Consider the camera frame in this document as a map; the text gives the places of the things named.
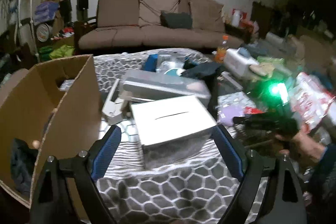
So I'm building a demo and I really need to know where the dark navy elastic-cuffed garment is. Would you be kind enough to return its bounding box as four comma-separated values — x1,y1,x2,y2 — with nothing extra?
10,139,40,195

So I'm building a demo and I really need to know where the red packet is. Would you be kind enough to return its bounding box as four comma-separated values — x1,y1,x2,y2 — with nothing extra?
243,106,264,115

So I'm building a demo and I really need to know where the brown cardboard box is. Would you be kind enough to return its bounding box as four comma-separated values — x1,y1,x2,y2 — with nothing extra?
0,54,104,210

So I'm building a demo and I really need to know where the round tin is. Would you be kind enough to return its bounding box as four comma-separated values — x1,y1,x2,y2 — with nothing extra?
36,23,53,42

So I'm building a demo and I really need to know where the potted plant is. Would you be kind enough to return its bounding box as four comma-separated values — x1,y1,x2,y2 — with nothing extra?
3,0,21,28

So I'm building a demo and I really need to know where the dark grey pillow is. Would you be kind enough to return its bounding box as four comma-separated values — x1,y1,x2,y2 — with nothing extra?
160,11,193,29

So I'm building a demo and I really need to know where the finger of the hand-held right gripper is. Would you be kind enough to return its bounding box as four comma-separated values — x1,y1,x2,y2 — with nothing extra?
232,112,265,128

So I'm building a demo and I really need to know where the white rectangular box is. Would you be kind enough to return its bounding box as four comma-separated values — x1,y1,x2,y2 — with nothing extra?
129,95,218,169

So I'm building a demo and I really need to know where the person's right hand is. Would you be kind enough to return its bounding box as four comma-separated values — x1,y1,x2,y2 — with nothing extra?
276,130,327,161

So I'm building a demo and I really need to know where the green packet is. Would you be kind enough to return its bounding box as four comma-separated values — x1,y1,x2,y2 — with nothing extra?
257,56,285,67

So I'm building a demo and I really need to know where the blue package stack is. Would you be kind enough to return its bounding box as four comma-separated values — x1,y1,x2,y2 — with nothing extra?
34,1,59,25

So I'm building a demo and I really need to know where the black folded cloth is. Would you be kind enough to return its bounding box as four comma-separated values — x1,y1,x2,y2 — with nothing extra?
182,63,222,80

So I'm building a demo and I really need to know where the white plastic container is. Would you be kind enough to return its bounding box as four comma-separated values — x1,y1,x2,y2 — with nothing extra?
224,48,259,77

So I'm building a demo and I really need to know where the grey white patterned blanket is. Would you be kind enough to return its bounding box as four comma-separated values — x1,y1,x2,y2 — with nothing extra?
93,48,265,224

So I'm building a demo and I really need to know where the white teal container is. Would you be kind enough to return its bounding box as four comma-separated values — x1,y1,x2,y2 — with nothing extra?
163,67,185,77

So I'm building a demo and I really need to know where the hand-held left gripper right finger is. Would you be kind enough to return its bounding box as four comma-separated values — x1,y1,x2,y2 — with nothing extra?
212,125,307,224

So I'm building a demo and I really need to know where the red white snack bag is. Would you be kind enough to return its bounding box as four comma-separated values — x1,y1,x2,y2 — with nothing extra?
289,72,336,132

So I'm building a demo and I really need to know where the red gift box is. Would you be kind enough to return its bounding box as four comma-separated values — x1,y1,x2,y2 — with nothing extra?
240,13,259,33

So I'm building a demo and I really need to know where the white standing rack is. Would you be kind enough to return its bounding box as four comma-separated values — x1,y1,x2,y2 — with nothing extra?
14,0,44,63

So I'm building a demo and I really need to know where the purple packet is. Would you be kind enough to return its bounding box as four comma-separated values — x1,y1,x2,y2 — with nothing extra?
219,105,246,125

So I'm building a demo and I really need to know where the beige sofa cushion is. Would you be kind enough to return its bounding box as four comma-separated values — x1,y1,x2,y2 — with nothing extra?
139,0,181,28
188,0,225,33

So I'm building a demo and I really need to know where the blue box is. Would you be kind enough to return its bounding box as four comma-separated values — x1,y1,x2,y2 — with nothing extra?
144,54,160,72

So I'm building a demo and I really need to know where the brown armchair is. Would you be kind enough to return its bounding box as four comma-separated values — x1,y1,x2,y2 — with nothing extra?
0,68,29,101

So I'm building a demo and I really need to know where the orange drink bottle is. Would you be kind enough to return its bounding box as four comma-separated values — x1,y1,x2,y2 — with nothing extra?
216,35,230,63

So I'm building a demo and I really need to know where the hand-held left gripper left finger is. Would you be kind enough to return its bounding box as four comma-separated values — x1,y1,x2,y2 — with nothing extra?
30,125,122,224

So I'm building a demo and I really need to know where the green bag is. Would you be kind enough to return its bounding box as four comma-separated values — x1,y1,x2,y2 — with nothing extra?
50,45,75,59

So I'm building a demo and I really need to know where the brown sofa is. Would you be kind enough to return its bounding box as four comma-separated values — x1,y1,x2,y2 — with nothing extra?
78,0,246,51

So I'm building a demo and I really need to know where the white thermos jug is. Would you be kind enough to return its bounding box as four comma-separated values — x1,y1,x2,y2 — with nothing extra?
232,10,243,25

